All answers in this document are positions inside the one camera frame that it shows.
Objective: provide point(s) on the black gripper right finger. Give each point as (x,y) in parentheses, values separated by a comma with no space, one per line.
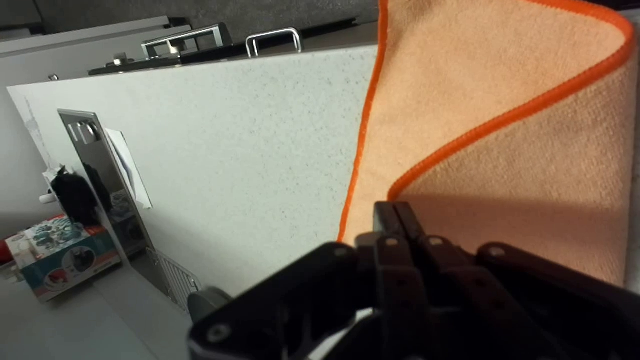
(521,300)

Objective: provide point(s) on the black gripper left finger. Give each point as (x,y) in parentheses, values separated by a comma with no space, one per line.
(300,300)

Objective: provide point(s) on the orange microfibre cloth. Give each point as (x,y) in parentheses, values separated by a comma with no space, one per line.
(501,100)

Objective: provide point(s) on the small printed box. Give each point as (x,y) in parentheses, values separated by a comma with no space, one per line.
(61,260)

